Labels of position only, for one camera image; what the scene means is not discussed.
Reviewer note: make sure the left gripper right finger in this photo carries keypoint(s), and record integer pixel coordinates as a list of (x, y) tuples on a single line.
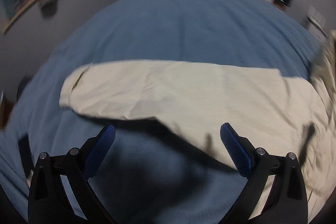
[(287, 200)]

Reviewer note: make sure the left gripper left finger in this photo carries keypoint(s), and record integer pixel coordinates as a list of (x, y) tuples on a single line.
[(48, 201)]

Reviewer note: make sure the cream hooded puffer jacket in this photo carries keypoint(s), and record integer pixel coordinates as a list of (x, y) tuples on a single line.
[(280, 114)]

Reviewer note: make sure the blue bed blanket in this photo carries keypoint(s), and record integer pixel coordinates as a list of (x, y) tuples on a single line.
[(151, 175)]

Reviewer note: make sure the white wifi router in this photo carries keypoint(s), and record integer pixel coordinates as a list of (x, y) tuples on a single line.
[(314, 22)]

